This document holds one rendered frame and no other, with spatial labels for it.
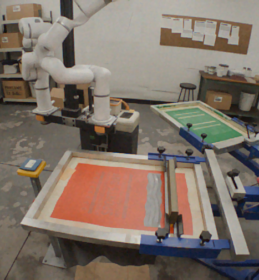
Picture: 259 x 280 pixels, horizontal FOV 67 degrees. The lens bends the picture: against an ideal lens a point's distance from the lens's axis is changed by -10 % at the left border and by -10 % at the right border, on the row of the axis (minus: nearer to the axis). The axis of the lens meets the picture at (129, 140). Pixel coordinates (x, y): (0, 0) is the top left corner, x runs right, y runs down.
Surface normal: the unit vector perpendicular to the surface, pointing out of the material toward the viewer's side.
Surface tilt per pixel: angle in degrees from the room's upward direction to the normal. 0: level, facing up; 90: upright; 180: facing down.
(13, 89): 90
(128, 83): 90
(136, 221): 0
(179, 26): 89
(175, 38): 90
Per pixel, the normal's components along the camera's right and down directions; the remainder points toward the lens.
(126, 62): -0.11, 0.50
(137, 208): 0.04, -0.87
